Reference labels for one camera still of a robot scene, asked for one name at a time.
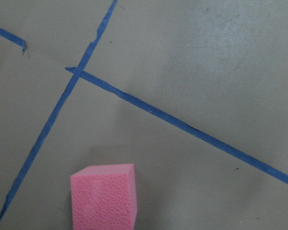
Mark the blue tape strip crossing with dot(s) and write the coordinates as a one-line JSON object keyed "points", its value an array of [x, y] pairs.
{"points": [[187, 128]]}

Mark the blue tape strip long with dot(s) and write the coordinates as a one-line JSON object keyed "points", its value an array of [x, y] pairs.
{"points": [[54, 114]]}

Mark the blue tape strip short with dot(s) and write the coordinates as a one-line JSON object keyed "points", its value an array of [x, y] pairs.
{"points": [[13, 38]]}

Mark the pink foam block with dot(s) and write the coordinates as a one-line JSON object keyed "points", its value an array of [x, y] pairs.
{"points": [[104, 197]]}

